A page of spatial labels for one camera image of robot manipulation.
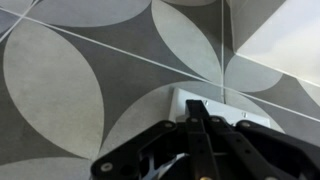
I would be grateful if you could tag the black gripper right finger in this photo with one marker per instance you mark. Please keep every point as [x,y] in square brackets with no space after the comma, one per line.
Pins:
[260,150]

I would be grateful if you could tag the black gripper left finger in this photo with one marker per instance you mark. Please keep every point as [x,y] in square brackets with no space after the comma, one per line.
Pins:
[160,146]

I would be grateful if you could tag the white wall switch plate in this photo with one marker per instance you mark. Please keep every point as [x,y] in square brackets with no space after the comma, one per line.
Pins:
[230,111]

